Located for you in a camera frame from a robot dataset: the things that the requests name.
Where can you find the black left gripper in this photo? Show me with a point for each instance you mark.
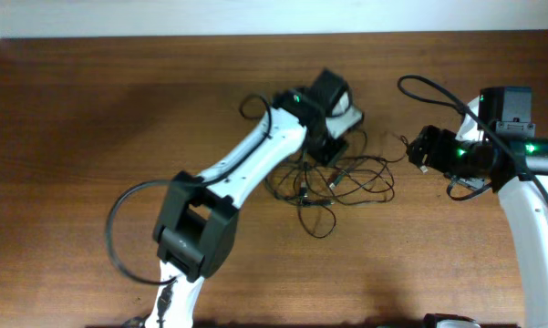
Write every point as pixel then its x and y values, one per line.
pixel 330 148

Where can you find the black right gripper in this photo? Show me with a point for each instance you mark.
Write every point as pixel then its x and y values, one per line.
pixel 435 157

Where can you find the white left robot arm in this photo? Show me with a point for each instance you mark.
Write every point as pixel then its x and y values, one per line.
pixel 196 228

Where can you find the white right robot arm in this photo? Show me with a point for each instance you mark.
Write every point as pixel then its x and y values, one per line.
pixel 521 184

